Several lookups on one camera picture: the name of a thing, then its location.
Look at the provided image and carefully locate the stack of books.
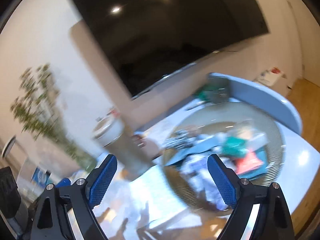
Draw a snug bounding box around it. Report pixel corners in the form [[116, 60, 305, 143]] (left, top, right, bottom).
[[16, 158, 51, 202]]

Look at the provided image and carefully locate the pink packet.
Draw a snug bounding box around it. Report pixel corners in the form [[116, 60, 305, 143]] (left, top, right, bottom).
[[234, 152, 264, 174]]

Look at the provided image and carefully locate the glass flower vase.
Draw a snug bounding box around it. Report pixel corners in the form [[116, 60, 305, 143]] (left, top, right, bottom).
[[50, 133, 97, 172]]

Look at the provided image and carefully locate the teal packet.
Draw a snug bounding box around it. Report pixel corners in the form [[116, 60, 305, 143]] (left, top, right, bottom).
[[222, 137, 248, 159]]

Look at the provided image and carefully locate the glass ribbed bowl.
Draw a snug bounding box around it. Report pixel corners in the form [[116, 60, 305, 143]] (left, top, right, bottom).
[[162, 102, 285, 213]]

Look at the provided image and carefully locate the green flower bouquet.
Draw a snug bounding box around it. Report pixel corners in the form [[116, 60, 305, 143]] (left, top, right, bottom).
[[10, 64, 65, 142]]

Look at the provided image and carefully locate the beige thermos bottle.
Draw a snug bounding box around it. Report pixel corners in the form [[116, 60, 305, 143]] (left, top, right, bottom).
[[93, 115, 153, 177]]

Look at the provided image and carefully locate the blue chair back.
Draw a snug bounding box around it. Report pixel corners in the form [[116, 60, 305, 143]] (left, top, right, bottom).
[[207, 73, 303, 135]]

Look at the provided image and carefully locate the black wall television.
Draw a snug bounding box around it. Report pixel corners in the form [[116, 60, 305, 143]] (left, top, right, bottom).
[[72, 0, 268, 98]]

